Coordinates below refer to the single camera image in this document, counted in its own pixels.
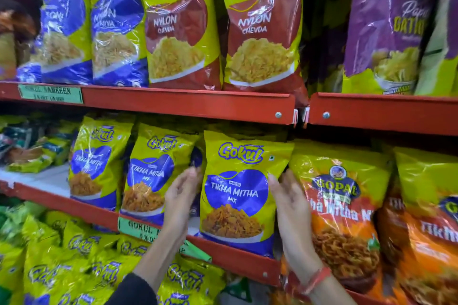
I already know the tall yellow blue snack packet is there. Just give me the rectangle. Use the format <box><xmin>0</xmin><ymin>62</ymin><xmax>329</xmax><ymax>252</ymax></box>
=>
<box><xmin>39</xmin><ymin>0</ymin><xmax>94</xmax><ymax>84</ymax></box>
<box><xmin>90</xmin><ymin>0</ymin><xmax>149</xmax><ymax>87</ymax></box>

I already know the green shelf label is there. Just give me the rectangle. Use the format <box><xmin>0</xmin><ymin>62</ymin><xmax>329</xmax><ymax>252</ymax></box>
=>
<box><xmin>18</xmin><ymin>84</ymin><xmax>84</xmax><ymax>105</ymax></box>
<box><xmin>118</xmin><ymin>216</ymin><xmax>212</xmax><ymax>263</ymax></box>

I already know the yellow purple snack packet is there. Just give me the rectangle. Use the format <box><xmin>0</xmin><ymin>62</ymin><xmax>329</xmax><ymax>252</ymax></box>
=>
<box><xmin>414</xmin><ymin>0</ymin><xmax>458</xmax><ymax>98</ymax></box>
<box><xmin>342</xmin><ymin>0</ymin><xmax>446</xmax><ymax>96</ymax></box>

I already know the heap of small green packets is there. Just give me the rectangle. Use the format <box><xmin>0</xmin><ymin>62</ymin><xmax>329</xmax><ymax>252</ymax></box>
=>
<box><xmin>0</xmin><ymin>115</ymin><xmax>81</xmax><ymax>174</ymax></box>

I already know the yellow red snack packet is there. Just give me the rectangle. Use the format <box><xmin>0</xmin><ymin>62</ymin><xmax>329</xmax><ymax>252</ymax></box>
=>
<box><xmin>136</xmin><ymin>0</ymin><xmax>223</xmax><ymax>91</ymax></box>
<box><xmin>219</xmin><ymin>0</ymin><xmax>321</xmax><ymax>106</ymax></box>

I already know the person's right hand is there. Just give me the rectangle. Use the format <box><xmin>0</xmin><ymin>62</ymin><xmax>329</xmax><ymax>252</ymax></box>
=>
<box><xmin>268</xmin><ymin>169</ymin><xmax>323</xmax><ymax>277</ymax></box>

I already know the person's right forearm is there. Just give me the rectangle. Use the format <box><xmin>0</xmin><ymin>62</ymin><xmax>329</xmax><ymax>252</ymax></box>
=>
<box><xmin>308</xmin><ymin>274</ymin><xmax>358</xmax><ymax>305</ymax></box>

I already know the red wrist band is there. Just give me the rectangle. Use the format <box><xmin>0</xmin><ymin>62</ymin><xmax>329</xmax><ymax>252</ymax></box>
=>
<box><xmin>299</xmin><ymin>266</ymin><xmax>333</xmax><ymax>295</ymax></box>

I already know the black sleeve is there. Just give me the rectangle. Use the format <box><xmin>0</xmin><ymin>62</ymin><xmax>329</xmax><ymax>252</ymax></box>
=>
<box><xmin>105</xmin><ymin>273</ymin><xmax>159</xmax><ymax>305</ymax></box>

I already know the person's left hand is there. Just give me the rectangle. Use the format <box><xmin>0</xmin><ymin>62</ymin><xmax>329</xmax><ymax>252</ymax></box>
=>
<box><xmin>163</xmin><ymin>167</ymin><xmax>202</xmax><ymax>242</ymax></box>

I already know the pile of yellow packets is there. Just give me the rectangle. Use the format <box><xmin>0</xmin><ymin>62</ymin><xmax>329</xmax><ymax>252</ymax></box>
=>
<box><xmin>0</xmin><ymin>201</ymin><xmax>227</xmax><ymax>305</ymax></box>

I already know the orange yellow snack packet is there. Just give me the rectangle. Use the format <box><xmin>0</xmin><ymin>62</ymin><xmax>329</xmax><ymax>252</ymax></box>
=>
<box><xmin>281</xmin><ymin>141</ymin><xmax>393</xmax><ymax>296</ymax></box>
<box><xmin>374</xmin><ymin>147</ymin><xmax>458</xmax><ymax>305</ymax></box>

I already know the red metal shelf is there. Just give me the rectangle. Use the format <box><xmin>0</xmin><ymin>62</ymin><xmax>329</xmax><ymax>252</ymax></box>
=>
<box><xmin>0</xmin><ymin>163</ymin><xmax>394</xmax><ymax>305</ymax></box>
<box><xmin>0</xmin><ymin>81</ymin><xmax>297</xmax><ymax>126</ymax></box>
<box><xmin>307</xmin><ymin>92</ymin><xmax>458</xmax><ymax>137</ymax></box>

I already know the person's left forearm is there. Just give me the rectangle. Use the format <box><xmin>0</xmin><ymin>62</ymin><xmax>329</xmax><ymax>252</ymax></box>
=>
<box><xmin>132</xmin><ymin>236</ymin><xmax>188</xmax><ymax>293</ymax></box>

